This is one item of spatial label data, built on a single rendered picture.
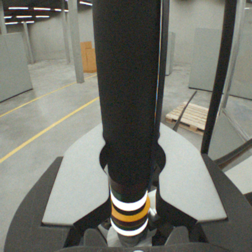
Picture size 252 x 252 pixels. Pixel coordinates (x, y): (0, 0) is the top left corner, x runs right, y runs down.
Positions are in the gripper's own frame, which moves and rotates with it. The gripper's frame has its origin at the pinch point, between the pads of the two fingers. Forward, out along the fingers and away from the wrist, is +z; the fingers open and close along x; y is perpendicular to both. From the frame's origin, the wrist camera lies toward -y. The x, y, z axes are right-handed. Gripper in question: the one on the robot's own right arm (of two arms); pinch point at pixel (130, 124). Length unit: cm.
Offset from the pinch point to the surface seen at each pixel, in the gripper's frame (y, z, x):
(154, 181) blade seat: 25.9, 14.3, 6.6
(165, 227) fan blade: 18.0, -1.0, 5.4
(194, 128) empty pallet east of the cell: 141, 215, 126
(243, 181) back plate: 27.5, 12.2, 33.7
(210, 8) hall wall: -249, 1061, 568
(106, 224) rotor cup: 26.9, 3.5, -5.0
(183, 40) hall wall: -10, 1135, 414
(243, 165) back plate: 26.0, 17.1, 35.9
